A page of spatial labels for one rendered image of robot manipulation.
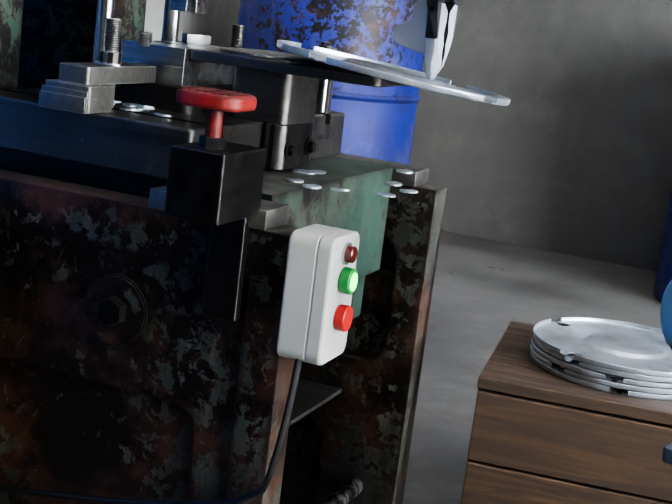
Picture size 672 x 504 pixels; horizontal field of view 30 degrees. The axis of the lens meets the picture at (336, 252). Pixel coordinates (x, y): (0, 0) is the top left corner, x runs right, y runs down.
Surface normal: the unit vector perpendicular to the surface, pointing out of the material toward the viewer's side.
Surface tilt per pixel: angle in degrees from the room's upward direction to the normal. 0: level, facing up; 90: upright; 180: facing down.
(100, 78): 90
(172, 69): 90
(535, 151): 90
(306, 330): 90
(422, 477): 0
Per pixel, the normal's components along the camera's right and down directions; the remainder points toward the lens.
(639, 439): -0.25, 0.17
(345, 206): 0.92, 0.19
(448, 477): 0.12, -0.97
